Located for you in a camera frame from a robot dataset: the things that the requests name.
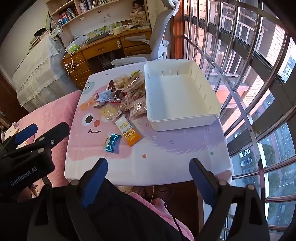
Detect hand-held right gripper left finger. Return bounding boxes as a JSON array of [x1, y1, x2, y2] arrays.
[[27, 158, 109, 241]]

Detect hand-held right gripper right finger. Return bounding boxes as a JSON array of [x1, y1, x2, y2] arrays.
[[189, 158, 271, 241]]

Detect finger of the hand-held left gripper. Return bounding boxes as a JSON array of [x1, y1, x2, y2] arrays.
[[0, 124, 38, 155], [2, 122, 70, 161]]

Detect red-white packet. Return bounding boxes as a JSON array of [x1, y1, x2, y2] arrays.
[[114, 116, 145, 148]]

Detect silver red blue snack packet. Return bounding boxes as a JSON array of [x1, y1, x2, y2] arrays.
[[92, 90, 116, 108]]

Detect dark plum snack packet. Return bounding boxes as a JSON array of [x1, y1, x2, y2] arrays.
[[111, 89, 128, 102]]

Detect clear mixed nut packet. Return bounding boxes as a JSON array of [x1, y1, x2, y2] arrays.
[[119, 98, 130, 112]]

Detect white plastic bin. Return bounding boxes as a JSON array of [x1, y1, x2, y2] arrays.
[[144, 59, 221, 132]]

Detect white cloth bundle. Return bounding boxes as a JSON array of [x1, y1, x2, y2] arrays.
[[4, 123, 23, 149]]

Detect pink blanket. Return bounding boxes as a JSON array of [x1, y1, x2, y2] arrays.
[[17, 90, 83, 187]]

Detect person's dark trousers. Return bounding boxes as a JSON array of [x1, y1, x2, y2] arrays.
[[0, 178, 183, 241]]

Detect pink fleece cloth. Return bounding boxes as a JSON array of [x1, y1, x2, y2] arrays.
[[128, 192, 196, 241]]

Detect printed cartoon tablecloth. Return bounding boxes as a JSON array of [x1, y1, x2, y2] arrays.
[[64, 62, 234, 187]]

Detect yellow puffs clear packet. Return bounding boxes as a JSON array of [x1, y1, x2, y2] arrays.
[[99, 104, 122, 121]]

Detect white lace bed cover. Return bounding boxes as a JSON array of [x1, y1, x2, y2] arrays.
[[11, 35, 77, 112]]

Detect metal window grille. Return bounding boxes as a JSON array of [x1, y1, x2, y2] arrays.
[[183, 0, 296, 235]]

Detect clear oat flakes packet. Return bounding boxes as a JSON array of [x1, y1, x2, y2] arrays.
[[129, 102, 147, 119], [128, 89, 147, 105]]

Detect pale puffs clear packet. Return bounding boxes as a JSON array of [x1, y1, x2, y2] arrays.
[[113, 74, 130, 90]]

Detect grey striped bundle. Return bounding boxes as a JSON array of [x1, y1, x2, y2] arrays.
[[98, 53, 116, 68]]

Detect clear plastic bag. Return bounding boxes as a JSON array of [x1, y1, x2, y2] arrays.
[[69, 35, 90, 47]]

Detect wooden desk with drawers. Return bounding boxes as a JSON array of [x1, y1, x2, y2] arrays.
[[62, 25, 153, 90]]

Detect dark round item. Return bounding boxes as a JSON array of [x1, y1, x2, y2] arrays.
[[33, 28, 48, 38]]

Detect black keyboard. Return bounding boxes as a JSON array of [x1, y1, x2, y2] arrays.
[[85, 32, 113, 44]]

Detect wooden bookshelf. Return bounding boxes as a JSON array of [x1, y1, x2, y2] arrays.
[[45, 0, 153, 44]]

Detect row of books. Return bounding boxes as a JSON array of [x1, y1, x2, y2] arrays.
[[58, 0, 130, 23]]

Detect white pot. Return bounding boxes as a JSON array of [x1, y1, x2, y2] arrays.
[[112, 25, 127, 35]]

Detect patterned storage box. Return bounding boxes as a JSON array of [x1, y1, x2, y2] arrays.
[[129, 13, 149, 25]]

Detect grey office chair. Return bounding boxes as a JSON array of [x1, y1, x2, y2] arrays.
[[111, 5, 180, 67]]

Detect black cable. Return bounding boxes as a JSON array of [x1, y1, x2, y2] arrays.
[[166, 202, 188, 241]]

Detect white cable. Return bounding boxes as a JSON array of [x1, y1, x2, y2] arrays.
[[62, 50, 79, 75]]

